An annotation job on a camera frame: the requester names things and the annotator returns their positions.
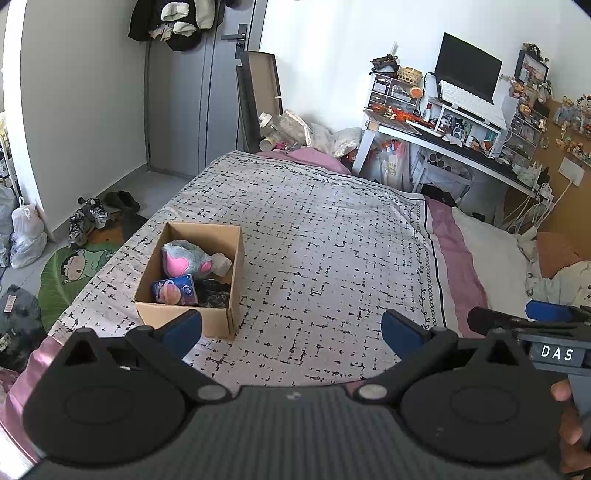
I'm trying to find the black picture frame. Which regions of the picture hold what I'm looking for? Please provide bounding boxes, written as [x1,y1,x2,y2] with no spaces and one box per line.
[513,48,550,88]

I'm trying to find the white tied plastic bag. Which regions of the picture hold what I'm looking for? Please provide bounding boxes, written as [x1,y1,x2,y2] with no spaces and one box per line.
[8,198,49,270]

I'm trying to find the cream hanging garment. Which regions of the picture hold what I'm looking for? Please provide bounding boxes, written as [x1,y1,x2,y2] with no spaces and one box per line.
[161,1,198,38]

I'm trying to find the black hanging jacket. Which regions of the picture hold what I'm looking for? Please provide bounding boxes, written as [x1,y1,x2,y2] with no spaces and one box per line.
[128,0,228,52]

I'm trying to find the white wire cart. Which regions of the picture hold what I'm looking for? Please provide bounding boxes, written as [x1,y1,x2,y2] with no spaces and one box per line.
[410,148,475,209]

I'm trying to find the white pillow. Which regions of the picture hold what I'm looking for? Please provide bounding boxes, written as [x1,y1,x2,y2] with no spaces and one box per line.
[451,207,533,320]

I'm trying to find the black cloth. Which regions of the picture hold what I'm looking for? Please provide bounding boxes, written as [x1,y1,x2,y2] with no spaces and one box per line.
[193,276,232,310]

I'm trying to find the white desk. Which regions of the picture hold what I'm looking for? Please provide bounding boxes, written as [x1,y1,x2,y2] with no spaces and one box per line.
[352,108,554,200]

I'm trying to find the tall flat cardboard box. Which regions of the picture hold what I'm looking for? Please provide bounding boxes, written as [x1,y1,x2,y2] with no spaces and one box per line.
[235,51,284,155]

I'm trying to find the white keyboard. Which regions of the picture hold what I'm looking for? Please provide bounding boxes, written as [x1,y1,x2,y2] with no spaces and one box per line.
[437,80,507,121]

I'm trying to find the white wall socket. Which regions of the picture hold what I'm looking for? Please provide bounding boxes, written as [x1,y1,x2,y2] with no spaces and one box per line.
[558,156,585,186]

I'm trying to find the grey sneakers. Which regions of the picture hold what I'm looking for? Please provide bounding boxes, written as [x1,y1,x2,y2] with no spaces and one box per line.
[68,198,110,246]

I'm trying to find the person's right hand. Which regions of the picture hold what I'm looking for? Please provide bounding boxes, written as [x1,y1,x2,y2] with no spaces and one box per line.
[551,381,591,478]

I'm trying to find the white crumpled plastic bag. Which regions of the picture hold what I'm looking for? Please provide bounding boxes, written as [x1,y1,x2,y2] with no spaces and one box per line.
[330,127,365,161]

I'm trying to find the dark grey cloth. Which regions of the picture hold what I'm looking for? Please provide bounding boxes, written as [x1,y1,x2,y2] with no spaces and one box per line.
[0,283,48,372]

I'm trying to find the row of small figurines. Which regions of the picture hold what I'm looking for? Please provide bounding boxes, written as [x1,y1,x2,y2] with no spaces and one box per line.
[551,91,591,163]

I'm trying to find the orange cushion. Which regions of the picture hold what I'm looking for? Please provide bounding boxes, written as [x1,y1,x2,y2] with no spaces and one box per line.
[534,231,586,278]

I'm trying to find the white plastic bundle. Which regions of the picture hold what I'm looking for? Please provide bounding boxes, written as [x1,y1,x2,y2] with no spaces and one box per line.
[211,252,233,278]

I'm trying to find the clear plastic bag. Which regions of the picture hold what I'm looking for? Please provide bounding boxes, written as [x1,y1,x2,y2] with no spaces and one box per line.
[281,109,315,147]

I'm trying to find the black monitor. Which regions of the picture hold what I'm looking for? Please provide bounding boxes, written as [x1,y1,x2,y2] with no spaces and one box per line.
[434,32,503,105]

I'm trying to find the grey plush toy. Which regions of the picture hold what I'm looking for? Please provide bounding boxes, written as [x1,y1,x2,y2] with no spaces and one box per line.
[161,240,218,278]

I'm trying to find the dark slippers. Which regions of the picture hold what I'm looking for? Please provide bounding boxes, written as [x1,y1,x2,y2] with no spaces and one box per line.
[103,189,140,214]

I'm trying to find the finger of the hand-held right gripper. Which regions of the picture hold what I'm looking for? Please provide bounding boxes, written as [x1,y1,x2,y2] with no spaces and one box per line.
[525,300,591,323]
[467,306,591,335]

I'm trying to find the white desk riser shelf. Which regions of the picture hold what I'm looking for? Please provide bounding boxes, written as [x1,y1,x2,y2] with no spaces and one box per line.
[427,96,509,157]

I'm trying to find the green cartoon floor mat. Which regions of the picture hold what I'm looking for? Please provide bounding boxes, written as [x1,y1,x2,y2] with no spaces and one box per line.
[36,241,124,332]

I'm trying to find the bundle of white cables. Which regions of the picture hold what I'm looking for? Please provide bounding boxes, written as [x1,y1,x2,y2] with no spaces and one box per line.
[500,181,568,234]

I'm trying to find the white printed blanket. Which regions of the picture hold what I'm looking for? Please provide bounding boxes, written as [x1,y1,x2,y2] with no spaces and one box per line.
[47,150,459,389]

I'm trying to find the white patterned quilt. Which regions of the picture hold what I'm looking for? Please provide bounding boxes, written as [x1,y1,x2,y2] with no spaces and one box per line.
[525,260,591,309]

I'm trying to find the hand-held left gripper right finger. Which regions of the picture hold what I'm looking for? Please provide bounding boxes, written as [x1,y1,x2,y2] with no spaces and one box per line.
[355,308,533,403]

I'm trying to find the door handle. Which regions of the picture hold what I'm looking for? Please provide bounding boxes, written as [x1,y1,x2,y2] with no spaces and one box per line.
[221,24,249,61]

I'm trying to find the clear drawer organizer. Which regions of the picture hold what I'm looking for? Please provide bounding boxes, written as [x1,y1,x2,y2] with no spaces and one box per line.
[368,71,423,112]
[502,112,546,161]

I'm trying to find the blue packaged pink toy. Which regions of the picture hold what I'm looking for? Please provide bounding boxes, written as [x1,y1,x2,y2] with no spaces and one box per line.
[150,273,199,306]

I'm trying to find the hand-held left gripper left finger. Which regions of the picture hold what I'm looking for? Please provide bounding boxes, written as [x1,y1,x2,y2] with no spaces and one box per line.
[59,308,234,404]

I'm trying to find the grey door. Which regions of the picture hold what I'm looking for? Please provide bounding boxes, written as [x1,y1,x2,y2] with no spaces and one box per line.
[146,0,269,179]

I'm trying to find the cork board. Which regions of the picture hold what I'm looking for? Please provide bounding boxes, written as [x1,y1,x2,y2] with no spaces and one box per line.
[502,97,591,241]

